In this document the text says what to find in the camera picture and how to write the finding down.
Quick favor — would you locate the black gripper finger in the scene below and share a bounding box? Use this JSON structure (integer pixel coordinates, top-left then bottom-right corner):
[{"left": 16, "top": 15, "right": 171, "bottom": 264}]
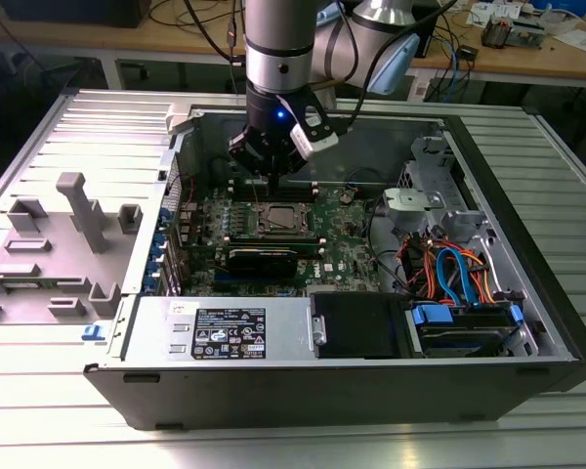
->
[
  {"left": 274, "top": 140, "right": 311, "bottom": 195},
  {"left": 227, "top": 126, "right": 276, "bottom": 195}
]

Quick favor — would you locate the silver CPU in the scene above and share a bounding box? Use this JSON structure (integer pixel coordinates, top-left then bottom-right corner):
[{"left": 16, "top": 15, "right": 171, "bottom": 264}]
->
[{"left": 268, "top": 207, "right": 299, "bottom": 231}]

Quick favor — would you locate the metal socket cover frame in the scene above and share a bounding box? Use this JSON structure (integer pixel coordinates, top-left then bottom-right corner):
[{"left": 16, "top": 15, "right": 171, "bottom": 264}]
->
[{"left": 258, "top": 202, "right": 316, "bottom": 238}]

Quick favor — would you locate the blue expansion slot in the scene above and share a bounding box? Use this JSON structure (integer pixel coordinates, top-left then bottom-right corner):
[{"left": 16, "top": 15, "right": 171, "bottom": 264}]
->
[{"left": 213, "top": 273, "right": 255, "bottom": 289}]

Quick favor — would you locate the green motherboard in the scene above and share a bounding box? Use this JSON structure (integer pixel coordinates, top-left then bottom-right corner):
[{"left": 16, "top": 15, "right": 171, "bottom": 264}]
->
[{"left": 175, "top": 184, "right": 388, "bottom": 299}]

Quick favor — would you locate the black graphics card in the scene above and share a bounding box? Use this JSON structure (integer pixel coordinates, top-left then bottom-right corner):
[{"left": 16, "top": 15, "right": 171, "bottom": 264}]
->
[{"left": 224, "top": 246, "right": 300, "bottom": 282}]

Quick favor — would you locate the long wooden desk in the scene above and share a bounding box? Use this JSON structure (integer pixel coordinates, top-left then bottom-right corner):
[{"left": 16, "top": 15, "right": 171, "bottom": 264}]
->
[{"left": 0, "top": 0, "right": 586, "bottom": 92}]

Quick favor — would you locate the silver drive cage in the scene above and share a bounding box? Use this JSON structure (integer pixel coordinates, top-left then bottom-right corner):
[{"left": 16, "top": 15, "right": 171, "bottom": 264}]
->
[{"left": 395, "top": 134, "right": 492, "bottom": 245}]

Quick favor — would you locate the tall black box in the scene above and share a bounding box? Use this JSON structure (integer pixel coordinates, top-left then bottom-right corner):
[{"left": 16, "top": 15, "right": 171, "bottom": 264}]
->
[{"left": 417, "top": 0, "right": 441, "bottom": 58}]

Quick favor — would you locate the black plastic shroud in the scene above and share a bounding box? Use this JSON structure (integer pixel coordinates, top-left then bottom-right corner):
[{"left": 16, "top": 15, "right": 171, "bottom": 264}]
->
[{"left": 310, "top": 291, "right": 412, "bottom": 361}]

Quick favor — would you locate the silver power supply unit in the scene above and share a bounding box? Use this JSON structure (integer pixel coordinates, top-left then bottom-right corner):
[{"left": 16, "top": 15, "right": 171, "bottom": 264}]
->
[{"left": 107, "top": 295, "right": 318, "bottom": 362}]

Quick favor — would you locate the hard disk in blue carrier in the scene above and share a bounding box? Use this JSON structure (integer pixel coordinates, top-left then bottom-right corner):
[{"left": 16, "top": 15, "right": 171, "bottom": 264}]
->
[{"left": 409, "top": 301, "right": 526, "bottom": 358}]

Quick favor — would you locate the wide black box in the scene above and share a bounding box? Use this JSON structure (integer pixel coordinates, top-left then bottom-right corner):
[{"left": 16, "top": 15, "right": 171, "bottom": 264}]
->
[{"left": 0, "top": 0, "right": 152, "bottom": 29}]

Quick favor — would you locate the grey parts rack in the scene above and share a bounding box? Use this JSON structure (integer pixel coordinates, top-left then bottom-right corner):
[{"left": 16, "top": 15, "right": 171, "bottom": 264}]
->
[{"left": 0, "top": 170, "right": 146, "bottom": 326}]

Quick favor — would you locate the printed paper sheet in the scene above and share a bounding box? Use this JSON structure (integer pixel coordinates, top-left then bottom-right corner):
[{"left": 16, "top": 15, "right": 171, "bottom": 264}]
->
[{"left": 468, "top": 0, "right": 533, "bottom": 25}]

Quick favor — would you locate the open black PC case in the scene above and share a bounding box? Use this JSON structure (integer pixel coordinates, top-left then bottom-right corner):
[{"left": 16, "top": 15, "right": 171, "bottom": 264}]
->
[{"left": 82, "top": 101, "right": 586, "bottom": 432}]

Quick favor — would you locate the metal heat sink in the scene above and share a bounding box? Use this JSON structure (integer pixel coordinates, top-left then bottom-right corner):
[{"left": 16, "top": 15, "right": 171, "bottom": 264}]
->
[{"left": 482, "top": 13, "right": 517, "bottom": 50}]

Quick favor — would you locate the black office chair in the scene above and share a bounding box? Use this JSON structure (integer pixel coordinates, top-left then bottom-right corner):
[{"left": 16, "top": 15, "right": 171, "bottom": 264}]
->
[{"left": 0, "top": 46, "right": 104, "bottom": 167}]

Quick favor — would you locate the grey hardware part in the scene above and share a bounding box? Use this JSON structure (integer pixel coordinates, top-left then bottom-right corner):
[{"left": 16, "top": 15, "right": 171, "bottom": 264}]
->
[{"left": 510, "top": 19, "right": 548, "bottom": 48}]

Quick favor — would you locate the white paper sheet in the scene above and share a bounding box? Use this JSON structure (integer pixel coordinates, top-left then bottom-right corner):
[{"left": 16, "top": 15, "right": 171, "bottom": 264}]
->
[{"left": 554, "top": 28, "right": 586, "bottom": 54}]

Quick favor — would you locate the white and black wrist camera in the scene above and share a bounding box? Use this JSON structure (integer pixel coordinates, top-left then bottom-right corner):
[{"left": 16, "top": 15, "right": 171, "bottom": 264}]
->
[{"left": 289, "top": 91, "right": 342, "bottom": 158}]

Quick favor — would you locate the dark fan wire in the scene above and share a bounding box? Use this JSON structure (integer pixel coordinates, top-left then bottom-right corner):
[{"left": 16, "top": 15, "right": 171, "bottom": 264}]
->
[{"left": 348, "top": 166, "right": 388, "bottom": 190}]

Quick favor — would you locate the grey USB cable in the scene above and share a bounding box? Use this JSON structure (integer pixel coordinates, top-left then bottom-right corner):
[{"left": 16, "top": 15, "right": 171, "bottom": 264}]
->
[{"left": 224, "top": 0, "right": 241, "bottom": 97}]

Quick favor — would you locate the long black wire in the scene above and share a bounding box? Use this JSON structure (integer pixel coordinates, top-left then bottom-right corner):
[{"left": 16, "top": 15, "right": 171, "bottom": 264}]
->
[{"left": 366, "top": 198, "right": 414, "bottom": 297}]

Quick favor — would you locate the blue network cable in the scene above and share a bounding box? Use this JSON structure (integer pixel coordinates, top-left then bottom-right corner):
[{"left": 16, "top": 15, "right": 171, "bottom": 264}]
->
[{"left": 446, "top": 38, "right": 465, "bottom": 97}]

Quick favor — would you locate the blue flat wire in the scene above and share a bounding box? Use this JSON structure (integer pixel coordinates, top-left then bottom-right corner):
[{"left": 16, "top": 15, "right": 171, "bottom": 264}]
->
[{"left": 436, "top": 246, "right": 481, "bottom": 309}]

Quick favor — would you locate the orange wire bundle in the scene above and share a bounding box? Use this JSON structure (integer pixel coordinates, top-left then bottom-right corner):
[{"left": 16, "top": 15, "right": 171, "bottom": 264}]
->
[{"left": 400, "top": 237, "right": 497, "bottom": 304}]

